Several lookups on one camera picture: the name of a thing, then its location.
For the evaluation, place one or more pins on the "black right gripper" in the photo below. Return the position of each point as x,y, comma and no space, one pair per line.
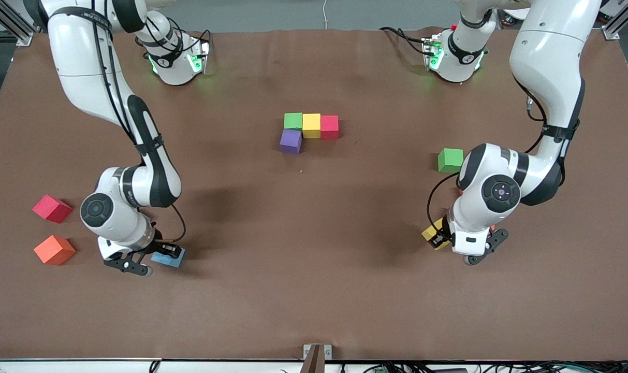
160,245

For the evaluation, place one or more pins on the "light blue foam cube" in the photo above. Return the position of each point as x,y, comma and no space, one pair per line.
171,261

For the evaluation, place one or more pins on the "yellow foam cube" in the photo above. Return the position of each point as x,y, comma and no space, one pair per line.
428,233
311,124

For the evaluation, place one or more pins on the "red foam cube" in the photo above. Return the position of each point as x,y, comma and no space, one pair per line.
52,210
330,127

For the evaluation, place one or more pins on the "purple foam cube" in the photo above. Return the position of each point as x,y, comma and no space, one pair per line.
291,141

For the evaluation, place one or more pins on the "green foam cube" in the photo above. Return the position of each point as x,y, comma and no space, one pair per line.
293,120
451,160

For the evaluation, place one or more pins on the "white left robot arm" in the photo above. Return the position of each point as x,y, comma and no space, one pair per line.
552,62

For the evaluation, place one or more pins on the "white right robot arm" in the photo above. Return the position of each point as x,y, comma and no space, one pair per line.
86,62

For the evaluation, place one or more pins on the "orange foam cube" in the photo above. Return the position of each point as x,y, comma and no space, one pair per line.
55,250

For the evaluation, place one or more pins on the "brown table cover sheet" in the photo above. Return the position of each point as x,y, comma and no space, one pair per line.
314,290

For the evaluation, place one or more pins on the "metal base connector plate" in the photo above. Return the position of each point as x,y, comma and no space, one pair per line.
205,52

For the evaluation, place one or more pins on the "metal mounting bracket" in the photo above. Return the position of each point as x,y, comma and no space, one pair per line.
327,352

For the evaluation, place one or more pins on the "white table edge rail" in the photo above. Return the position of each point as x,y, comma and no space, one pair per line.
60,367

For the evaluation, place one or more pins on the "grey camera pole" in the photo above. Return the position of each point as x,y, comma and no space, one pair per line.
314,362

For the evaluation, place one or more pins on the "aluminium frame post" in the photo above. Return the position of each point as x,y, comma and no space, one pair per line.
611,32
21,33

